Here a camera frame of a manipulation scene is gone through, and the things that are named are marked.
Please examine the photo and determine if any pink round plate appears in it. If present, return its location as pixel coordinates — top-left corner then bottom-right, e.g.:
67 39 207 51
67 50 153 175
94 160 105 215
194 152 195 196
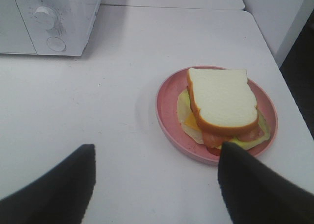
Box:
156 68 278 166

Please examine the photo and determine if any white lower microwave knob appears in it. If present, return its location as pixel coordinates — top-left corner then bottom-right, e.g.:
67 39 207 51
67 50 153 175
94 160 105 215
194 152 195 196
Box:
34 6 58 30

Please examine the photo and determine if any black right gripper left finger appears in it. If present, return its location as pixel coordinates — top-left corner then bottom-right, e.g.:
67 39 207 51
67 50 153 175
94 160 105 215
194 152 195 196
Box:
0 144 95 224

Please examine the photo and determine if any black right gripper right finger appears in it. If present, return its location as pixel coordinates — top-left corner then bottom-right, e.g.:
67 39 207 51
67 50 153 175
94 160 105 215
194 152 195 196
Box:
217 142 314 224

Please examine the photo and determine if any white microwave oven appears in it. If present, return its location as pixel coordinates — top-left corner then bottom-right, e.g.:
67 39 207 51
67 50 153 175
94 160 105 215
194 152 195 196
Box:
0 0 102 56

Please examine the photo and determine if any white bread sandwich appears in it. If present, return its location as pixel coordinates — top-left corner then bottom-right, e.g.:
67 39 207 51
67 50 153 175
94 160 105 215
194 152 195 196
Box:
176 68 271 154

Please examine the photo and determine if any round microwave door button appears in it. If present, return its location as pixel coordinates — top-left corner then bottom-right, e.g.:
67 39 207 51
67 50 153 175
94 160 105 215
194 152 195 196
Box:
47 37 66 51

